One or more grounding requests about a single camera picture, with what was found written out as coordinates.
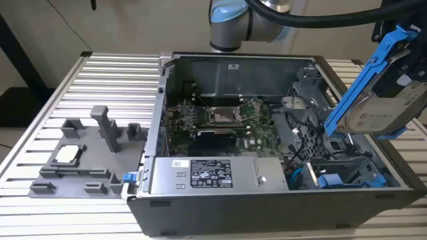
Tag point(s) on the hard disk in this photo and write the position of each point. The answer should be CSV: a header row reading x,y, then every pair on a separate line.
x,y
376,107

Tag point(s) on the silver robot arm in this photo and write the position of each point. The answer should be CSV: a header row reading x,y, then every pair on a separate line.
x,y
230,30

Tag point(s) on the metal disk bay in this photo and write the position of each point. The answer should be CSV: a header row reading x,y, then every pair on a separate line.
x,y
343,162

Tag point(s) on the perforated metal drive cage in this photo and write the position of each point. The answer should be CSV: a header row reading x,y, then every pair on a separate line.
x,y
315,105

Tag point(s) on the green motherboard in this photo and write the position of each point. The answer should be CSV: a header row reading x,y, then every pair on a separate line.
x,y
263,140

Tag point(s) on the CPU socket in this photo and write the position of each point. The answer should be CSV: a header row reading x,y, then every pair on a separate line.
x,y
220,117

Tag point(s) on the thin metal locking lever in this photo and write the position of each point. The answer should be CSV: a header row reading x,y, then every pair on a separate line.
x,y
202,100

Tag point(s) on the black PC case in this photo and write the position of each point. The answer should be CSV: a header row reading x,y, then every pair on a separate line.
x,y
234,215

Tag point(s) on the silver power supply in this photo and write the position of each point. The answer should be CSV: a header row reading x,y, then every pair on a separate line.
x,y
167,175

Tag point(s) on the blue case latch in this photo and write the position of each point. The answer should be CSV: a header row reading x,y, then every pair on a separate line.
x,y
128,178

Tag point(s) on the gray parts rack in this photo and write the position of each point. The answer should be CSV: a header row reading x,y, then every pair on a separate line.
x,y
96,175

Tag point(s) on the silver CPU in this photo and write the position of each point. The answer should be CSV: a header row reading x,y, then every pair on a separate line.
x,y
68,153

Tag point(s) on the black desk leg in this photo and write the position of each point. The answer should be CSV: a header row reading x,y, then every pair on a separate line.
x,y
20,55

